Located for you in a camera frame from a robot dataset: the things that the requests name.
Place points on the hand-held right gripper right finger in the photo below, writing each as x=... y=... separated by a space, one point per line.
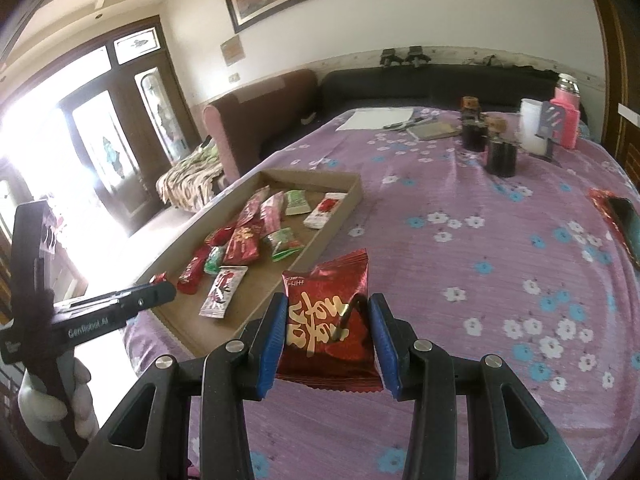
x=385 y=350

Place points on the white paper sheet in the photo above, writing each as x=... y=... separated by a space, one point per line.
x=372 y=119

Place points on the patterned blanket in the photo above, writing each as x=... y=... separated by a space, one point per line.
x=190 y=180

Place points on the purple floral tablecloth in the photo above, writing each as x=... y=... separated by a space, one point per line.
x=450 y=240

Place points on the person's left hand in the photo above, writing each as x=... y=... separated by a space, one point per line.
x=40 y=405

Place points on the brown wooden door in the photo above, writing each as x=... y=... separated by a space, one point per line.
x=612 y=60

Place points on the brown armchair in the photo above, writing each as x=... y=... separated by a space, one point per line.
x=260 y=115

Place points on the dark jar with cork lid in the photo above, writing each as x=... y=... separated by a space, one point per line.
x=501 y=155
x=473 y=132

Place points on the white cup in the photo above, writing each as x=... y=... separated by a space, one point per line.
x=529 y=125

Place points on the wooden glass door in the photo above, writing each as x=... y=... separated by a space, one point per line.
x=125 y=125

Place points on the wall switch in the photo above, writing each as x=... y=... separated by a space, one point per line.
x=233 y=77

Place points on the black marker pen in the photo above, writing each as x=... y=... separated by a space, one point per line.
x=402 y=124

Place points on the red gold print snack packet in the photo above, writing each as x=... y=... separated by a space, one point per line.
x=242 y=247
x=325 y=320

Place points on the cardboard tray box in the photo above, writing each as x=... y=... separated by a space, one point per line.
x=265 y=280

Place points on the white red snack packet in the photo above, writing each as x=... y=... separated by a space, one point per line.
x=327 y=210
x=222 y=292

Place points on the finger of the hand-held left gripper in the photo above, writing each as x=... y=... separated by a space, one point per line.
x=150 y=296

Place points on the pink thermos flask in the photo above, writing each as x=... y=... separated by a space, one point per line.
x=567 y=91

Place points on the grey notebook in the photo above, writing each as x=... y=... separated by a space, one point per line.
x=432 y=130

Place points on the small red candy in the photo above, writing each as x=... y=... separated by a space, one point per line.
x=159 y=278

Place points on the pink snack packet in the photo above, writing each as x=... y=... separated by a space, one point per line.
x=272 y=212
x=252 y=205

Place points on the small wall plaque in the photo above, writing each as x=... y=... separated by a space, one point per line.
x=232 y=51

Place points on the flat red packet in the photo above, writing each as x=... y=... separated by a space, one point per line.
x=600 y=205

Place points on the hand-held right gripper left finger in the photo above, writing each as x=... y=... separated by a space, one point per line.
x=272 y=350

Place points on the black sofa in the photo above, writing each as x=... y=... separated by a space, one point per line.
x=400 y=87

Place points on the green snack packet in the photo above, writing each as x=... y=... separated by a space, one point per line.
x=214 y=259
x=296 y=201
x=284 y=242

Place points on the black clamp device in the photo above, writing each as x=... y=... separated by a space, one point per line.
x=418 y=56
x=392 y=57

